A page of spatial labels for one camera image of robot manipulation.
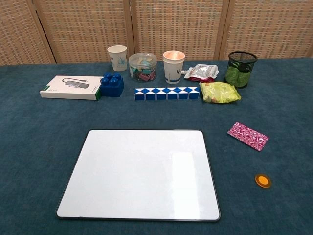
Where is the pink patterned packet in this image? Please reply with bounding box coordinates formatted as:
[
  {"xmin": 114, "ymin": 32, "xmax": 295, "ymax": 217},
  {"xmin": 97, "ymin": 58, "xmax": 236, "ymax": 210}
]
[{"xmin": 226, "ymin": 121, "xmax": 269, "ymax": 151}]

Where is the orange round disc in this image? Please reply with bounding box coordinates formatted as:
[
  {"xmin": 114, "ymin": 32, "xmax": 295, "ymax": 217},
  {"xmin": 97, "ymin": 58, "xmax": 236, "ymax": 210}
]
[{"xmin": 254, "ymin": 173, "xmax": 271, "ymax": 188}]

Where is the white board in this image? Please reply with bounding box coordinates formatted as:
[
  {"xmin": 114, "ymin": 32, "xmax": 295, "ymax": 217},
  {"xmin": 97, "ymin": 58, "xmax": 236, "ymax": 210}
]
[{"xmin": 55, "ymin": 129, "xmax": 221, "ymax": 222}]

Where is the silver red foil packet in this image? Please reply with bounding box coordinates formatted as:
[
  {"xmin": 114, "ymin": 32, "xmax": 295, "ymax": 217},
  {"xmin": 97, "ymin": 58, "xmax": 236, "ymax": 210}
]
[{"xmin": 181, "ymin": 64, "xmax": 220, "ymax": 83}]

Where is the yellow snack package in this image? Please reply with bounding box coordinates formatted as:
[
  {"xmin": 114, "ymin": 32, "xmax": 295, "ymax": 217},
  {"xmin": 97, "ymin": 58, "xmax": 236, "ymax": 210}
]
[{"xmin": 199, "ymin": 81, "xmax": 242, "ymax": 104}]

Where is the blue white snake puzzle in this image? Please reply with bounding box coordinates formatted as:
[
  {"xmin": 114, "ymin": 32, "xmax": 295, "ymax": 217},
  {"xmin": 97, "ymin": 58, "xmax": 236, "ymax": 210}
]
[{"xmin": 134, "ymin": 86, "xmax": 200, "ymax": 101}]

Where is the white paper cup orange inside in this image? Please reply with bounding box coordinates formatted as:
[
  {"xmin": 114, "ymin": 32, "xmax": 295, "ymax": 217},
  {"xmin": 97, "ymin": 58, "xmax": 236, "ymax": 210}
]
[{"xmin": 163, "ymin": 50, "xmax": 185, "ymax": 85}]

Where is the clear jar of binder clips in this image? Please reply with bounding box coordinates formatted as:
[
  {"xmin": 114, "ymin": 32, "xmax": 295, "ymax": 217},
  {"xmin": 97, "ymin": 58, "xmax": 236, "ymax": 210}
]
[{"xmin": 128, "ymin": 52, "xmax": 158, "ymax": 83}]

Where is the blue building block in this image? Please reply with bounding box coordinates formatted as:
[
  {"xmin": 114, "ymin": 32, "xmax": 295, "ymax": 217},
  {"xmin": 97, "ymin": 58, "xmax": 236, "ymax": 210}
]
[{"xmin": 99, "ymin": 72, "xmax": 125, "ymax": 97}]

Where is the white paper cup floral print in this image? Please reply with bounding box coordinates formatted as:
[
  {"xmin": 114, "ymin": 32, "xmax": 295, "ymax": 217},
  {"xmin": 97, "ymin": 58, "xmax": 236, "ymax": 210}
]
[{"xmin": 107, "ymin": 45, "xmax": 128, "ymax": 72}]

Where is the green item in pen holder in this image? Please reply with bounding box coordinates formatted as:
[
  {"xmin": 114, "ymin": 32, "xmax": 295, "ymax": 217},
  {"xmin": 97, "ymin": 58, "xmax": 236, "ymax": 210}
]
[{"xmin": 224, "ymin": 61, "xmax": 251, "ymax": 88}]

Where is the white usb hub box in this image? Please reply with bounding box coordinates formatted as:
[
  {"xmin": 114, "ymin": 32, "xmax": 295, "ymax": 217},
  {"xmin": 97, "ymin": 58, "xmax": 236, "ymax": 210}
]
[{"xmin": 39, "ymin": 75, "xmax": 104, "ymax": 101}]

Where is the woven folding screen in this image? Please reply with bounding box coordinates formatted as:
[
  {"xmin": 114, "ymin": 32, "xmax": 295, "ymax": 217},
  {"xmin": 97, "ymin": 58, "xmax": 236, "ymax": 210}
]
[{"xmin": 0, "ymin": 0, "xmax": 313, "ymax": 66}]

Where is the black mesh pen holder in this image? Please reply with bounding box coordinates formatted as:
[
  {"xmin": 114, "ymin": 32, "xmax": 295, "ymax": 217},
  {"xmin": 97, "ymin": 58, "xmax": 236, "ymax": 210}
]
[{"xmin": 228, "ymin": 51, "xmax": 258, "ymax": 89}]

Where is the teal table cover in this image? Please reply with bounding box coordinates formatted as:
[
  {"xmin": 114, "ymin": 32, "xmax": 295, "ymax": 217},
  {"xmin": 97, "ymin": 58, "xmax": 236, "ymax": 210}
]
[{"xmin": 0, "ymin": 57, "xmax": 313, "ymax": 235}]

